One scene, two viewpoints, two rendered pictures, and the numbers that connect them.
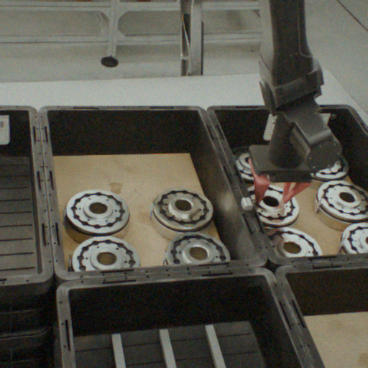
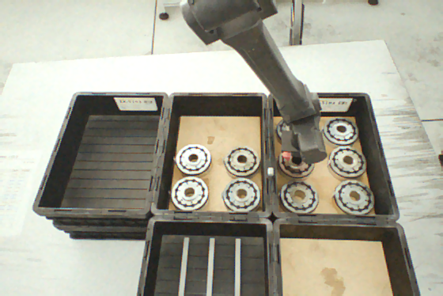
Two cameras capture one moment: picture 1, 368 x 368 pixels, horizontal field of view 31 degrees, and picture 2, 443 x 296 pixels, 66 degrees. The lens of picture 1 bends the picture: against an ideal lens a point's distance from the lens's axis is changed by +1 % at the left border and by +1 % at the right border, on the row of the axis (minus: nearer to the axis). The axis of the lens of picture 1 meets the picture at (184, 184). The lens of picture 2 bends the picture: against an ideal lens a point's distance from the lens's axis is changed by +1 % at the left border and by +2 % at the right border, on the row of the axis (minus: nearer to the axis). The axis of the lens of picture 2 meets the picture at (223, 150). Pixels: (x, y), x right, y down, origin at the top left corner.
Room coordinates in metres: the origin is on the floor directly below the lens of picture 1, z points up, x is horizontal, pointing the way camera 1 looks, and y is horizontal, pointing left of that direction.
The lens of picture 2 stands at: (0.36, -0.17, 1.71)
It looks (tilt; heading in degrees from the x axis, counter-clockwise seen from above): 58 degrees down; 25
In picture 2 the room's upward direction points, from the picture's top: 4 degrees counter-clockwise
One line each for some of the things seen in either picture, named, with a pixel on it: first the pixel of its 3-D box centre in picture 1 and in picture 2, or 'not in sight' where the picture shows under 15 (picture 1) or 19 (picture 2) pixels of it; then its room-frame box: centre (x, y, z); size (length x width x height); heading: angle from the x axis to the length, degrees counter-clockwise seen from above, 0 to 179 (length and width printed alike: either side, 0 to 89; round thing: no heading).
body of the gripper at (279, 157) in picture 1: (286, 148); (302, 137); (0.88, -0.15, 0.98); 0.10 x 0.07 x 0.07; 106
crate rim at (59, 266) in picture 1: (141, 182); (214, 149); (0.81, 0.07, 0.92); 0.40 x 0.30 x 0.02; 20
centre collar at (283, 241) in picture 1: (291, 248); (299, 195); (0.78, -0.19, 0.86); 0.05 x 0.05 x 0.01
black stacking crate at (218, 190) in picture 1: (139, 206); (215, 158); (0.81, 0.07, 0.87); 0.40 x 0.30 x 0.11; 20
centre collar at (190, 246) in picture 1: (198, 254); (241, 194); (0.73, -0.04, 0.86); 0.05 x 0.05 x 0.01
